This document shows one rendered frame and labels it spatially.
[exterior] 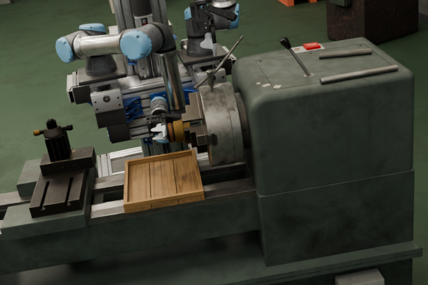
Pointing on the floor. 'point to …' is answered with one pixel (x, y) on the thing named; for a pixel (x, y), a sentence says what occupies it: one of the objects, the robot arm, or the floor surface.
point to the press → (371, 4)
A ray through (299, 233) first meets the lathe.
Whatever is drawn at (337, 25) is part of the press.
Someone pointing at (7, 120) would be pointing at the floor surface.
